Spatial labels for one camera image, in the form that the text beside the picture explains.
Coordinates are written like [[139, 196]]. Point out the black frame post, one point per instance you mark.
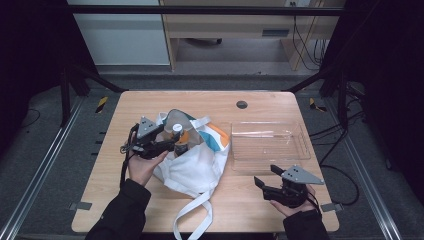
[[342, 100], [65, 96]]

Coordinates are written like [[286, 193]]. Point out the light wooden desk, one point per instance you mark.
[[233, 25]]

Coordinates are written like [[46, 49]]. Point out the black horizontal frame bar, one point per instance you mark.
[[200, 10]]

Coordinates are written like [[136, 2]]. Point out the person's left hand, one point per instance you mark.
[[141, 168]]

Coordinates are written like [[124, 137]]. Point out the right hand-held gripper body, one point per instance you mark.
[[300, 176]]

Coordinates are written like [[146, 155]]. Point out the aluminium floor rail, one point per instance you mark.
[[370, 180], [40, 173]]

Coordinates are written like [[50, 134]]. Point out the yellow black tape marker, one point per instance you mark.
[[101, 104], [313, 104]]

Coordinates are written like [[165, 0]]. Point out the clear plastic tray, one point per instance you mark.
[[270, 146]]

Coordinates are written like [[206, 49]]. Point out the white patterned tote bag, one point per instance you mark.
[[193, 170]]

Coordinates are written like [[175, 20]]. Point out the person's right hand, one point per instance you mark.
[[293, 211]]

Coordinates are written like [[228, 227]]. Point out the white cabinet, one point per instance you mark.
[[123, 40]]

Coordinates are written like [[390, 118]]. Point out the orange label bottle white cap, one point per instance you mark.
[[181, 136]]

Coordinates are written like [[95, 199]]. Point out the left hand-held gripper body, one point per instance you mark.
[[145, 127]]

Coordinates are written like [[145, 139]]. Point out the grey metal bracket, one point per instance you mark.
[[81, 205], [331, 207]]

